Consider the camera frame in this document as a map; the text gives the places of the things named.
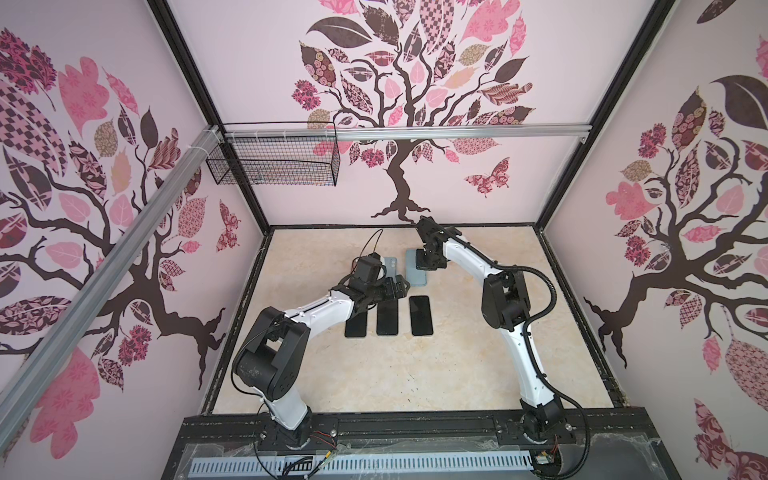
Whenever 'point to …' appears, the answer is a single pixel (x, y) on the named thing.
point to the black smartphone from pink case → (356, 326)
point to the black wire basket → (279, 154)
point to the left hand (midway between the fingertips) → (399, 291)
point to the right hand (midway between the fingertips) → (425, 261)
